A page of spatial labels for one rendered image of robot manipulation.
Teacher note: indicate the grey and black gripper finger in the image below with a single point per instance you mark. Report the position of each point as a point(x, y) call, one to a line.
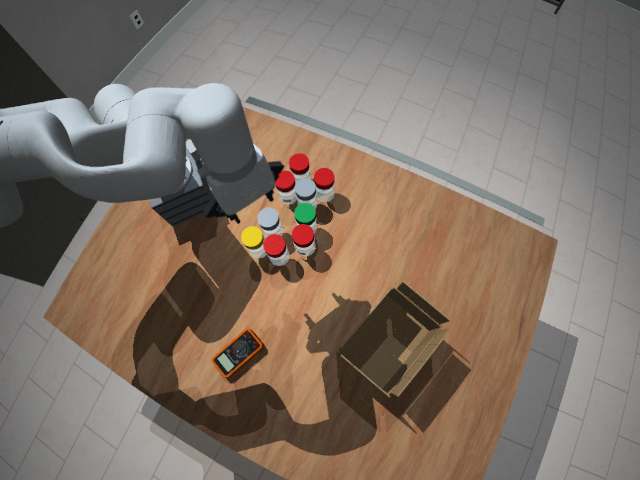
point(276, 168)
point(211, 211)

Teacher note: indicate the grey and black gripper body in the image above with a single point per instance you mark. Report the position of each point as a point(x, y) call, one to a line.
point(235, 196)

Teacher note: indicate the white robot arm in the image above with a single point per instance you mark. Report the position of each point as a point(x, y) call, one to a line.
point(36, 145)

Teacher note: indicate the white bottle with green cap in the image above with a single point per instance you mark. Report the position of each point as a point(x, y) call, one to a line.
point(305, 214)

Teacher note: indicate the red-capped bottle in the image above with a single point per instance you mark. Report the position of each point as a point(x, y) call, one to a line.
point(299, 165)
point(286, 188)
point(303, 237)
point(324, 182)
point(276, 249)

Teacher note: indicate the orange digital multimeter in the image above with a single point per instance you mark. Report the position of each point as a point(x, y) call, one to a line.
point(237, 353)

